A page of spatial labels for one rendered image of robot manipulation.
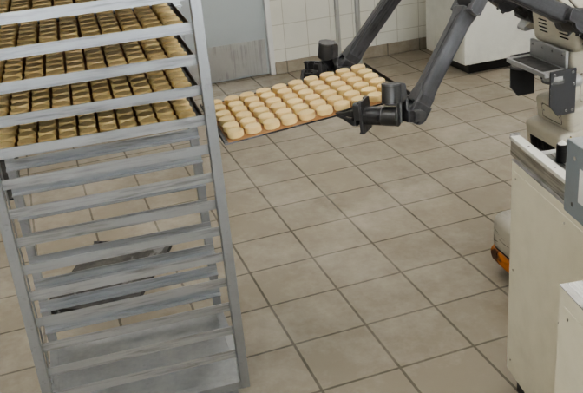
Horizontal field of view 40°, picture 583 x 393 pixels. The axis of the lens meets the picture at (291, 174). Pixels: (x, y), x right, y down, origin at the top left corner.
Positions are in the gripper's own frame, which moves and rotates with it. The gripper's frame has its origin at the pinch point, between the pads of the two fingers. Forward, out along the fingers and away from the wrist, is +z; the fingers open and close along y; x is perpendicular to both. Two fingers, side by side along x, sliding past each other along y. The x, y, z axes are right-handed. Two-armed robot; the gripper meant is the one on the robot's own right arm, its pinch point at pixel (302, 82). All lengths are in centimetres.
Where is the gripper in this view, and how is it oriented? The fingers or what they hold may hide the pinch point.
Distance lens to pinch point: 277.9
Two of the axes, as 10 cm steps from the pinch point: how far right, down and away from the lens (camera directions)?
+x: 8.7, 0.8, -4.9
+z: -4.8, 4.1, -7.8
